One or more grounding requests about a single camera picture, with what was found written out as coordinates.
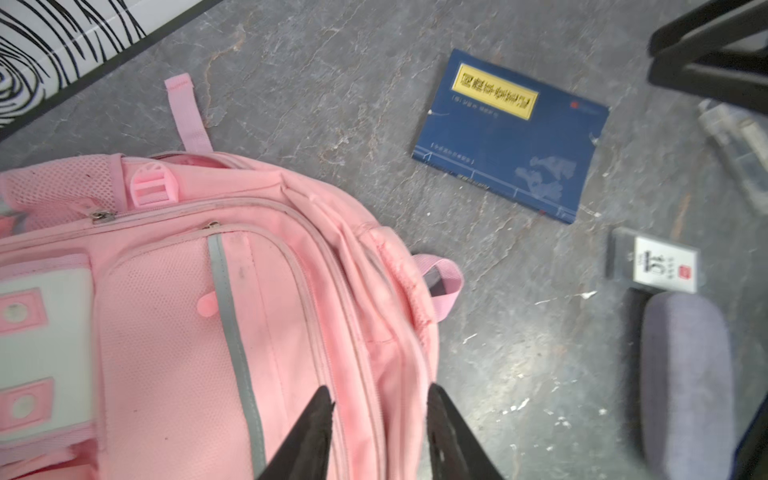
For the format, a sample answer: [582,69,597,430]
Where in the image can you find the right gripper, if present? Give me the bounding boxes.
[647,1,767,115]

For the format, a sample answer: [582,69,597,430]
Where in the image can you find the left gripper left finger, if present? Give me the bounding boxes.
[258,386,335,480]

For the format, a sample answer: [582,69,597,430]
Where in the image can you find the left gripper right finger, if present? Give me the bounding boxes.
[426,383,503,480]

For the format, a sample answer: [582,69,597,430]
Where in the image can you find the blue book yellow label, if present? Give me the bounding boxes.
[412,49,609,224]

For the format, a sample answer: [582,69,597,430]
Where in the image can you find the pink student backpack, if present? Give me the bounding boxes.
[1,74,463,479]

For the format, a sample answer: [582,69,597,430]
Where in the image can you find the small black white card box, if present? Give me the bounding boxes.
[607,227,700,294]

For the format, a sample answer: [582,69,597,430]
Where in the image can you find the purple glasses case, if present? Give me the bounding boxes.
[640,292,736,479]

